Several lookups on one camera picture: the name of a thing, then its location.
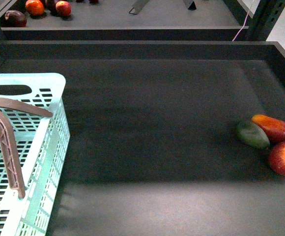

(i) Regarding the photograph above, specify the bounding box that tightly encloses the red orange mango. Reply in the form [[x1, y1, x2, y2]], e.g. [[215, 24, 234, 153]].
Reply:
[[251, 114, 285, 144]]

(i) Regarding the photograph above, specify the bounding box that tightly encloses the black front tray shelf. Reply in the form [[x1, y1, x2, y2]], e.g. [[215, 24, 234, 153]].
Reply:
[[0, 41, 285, 236]]

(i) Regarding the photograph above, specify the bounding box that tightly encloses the red apple on rear shelf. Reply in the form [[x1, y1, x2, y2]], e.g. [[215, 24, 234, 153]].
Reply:
[[56, 0, 71, 17]]

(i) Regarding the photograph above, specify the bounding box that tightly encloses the black tray shelf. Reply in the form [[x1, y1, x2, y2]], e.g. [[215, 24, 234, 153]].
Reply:
[[0, 0, 250, 41], [0, 41, 285, 236]]

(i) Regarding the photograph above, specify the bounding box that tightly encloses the black rear tray shelf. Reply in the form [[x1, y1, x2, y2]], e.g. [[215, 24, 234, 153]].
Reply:
[[0, 0, 250, 41]]

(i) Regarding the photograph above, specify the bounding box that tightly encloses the dark purple eggplant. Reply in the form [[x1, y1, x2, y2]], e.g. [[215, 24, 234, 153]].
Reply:
[[4, 10, 27, 28]]

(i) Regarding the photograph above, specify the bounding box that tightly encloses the pink cable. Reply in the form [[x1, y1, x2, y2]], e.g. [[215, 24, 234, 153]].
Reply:
[[231, 0, 261, 42]]

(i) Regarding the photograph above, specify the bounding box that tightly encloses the black metal divider right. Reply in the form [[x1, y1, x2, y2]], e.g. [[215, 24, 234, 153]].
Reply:
[[183, 0, 197, 10]]

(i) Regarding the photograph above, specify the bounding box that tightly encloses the black metal divider left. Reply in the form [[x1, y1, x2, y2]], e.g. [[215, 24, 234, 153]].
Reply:
[[129, 0, 149, 15]]

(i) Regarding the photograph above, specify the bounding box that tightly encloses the brown basket handle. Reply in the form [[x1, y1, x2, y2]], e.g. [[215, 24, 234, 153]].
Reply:
[[0, 97, 53, 199]]

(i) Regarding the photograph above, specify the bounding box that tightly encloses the dark purple fruit pair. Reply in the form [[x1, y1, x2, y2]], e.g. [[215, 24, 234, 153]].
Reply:
[[45, 0, 58, 14]]

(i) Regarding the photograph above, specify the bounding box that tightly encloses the black metal divider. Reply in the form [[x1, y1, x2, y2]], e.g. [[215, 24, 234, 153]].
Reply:
[[183, 0, 197, 10], [129, 0, 149, 15]]

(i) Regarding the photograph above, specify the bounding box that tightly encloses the light green plastic basket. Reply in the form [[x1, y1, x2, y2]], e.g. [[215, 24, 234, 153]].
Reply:
[[0, 73, 70, 236]]

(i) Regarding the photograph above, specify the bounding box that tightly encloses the dark perforated metal post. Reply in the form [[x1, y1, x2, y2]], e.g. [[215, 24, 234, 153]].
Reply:
[[245, 0, 285, 41]]

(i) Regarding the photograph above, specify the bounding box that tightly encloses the orange tomato fruit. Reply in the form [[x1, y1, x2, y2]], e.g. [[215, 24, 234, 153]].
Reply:
[[25, 0, 45, 16]]

